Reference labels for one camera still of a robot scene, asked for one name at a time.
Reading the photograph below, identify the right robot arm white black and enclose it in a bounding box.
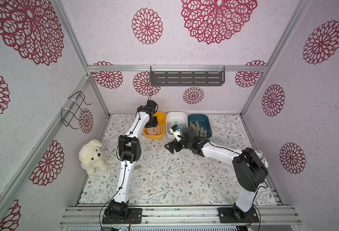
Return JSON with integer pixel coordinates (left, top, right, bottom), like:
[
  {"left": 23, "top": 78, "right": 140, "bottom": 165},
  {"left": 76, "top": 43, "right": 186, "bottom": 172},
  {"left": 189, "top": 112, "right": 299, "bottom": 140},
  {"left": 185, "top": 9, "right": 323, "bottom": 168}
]
[{"left": 165, "top": 125, "right": 269, "bottom": 213}]

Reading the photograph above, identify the grey wall shelf rack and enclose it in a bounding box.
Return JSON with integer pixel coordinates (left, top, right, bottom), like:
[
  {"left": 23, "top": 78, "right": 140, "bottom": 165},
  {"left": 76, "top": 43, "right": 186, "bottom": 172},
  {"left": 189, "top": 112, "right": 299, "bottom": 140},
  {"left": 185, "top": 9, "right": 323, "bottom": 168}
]
[{"left": 150, "top": 66, "right": 225, "bottom": 87}]

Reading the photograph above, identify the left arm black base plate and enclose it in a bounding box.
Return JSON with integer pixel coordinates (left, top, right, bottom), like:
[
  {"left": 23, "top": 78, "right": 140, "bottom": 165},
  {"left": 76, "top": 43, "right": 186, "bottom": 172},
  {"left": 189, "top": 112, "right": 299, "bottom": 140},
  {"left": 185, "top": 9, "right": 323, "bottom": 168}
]
[{"left": 102, "top": 200, "right": 143, "bottom": 225}]

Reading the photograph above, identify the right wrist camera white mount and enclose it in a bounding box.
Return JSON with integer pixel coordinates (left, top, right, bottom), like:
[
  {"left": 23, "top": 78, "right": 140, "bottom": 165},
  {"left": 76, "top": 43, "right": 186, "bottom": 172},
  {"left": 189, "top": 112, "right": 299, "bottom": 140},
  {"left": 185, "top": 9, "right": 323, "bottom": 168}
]
[{"left": 170, "top": 124, "right": 183, "bottom": 142}]

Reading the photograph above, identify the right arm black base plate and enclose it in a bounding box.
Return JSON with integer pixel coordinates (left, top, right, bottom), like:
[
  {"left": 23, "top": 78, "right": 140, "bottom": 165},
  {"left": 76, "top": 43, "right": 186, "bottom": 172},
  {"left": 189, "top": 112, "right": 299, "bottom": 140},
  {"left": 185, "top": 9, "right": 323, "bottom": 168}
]
[{"left": 217, "top": 207, "right": 260, "bottom": 224}]

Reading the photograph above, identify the yellow plastic storage box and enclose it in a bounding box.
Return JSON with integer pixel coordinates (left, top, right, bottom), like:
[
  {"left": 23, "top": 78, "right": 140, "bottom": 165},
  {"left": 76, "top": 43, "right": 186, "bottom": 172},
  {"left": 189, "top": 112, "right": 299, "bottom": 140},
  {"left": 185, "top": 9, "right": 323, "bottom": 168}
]
[{"left": 144, "top": 112, "right": 167, "bottom": 140}]

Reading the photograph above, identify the floral patterned table mat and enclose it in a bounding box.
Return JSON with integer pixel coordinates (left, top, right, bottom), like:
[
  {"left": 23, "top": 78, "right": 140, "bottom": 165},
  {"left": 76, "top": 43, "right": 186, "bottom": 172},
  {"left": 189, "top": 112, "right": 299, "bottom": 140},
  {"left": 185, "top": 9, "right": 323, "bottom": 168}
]
[{"left": 79, "top": 114, "right": 241, "bottom": 205}]

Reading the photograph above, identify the white plush teddy bear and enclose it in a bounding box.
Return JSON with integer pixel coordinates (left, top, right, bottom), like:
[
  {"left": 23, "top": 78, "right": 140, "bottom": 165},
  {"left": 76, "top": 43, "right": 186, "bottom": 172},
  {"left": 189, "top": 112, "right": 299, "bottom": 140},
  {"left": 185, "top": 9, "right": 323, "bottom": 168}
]
[{"left": 79, "top": 140, "right": 109, "bottom": 176}]

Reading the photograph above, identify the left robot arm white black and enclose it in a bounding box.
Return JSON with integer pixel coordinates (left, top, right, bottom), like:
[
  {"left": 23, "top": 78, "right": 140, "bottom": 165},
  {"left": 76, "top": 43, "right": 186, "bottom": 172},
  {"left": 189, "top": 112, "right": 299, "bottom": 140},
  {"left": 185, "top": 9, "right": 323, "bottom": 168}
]
[{"left": 106, "top": 100, "right": 158, "bottom": 219}]

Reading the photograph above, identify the white twin-bell alarm clock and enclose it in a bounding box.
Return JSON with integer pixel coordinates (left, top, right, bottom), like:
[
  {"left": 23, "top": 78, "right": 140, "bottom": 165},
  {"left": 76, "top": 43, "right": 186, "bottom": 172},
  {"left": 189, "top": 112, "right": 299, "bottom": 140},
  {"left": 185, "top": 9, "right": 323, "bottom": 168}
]
[{"left": 256, "top": 150, "right": 269, "bottom": 168}]

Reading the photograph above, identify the aluminium front rail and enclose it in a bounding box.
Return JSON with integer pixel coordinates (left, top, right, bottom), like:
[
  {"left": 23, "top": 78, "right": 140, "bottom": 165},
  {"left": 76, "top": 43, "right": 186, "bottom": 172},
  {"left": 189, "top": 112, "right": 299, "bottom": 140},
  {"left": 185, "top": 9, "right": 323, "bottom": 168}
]
[{"left": 59, "top": 206, "right": 302, "bottom": 227}]

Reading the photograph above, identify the black wire wall rack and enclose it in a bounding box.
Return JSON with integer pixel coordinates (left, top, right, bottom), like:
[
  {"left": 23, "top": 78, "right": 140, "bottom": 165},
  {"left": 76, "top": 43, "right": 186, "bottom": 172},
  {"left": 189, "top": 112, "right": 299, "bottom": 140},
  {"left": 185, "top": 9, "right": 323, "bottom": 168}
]
[{"left": 60, "top": 90, "right": 92, "bottom": 130}]

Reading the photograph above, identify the dark teal storage box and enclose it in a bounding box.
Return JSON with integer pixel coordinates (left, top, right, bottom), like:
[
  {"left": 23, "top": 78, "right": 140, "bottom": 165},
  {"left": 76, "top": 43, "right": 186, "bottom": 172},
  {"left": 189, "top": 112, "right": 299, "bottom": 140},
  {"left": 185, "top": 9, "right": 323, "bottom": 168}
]
[{"left": 188, "top": 114, "right": 212, "bottom": 139}]

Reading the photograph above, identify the white plastic storage box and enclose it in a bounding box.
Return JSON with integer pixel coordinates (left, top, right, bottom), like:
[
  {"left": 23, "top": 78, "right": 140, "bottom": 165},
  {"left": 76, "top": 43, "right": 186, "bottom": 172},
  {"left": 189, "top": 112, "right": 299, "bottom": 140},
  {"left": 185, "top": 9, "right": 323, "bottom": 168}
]
[{"left": 166, "top": 112, "right": 188, "bottom": 139}]

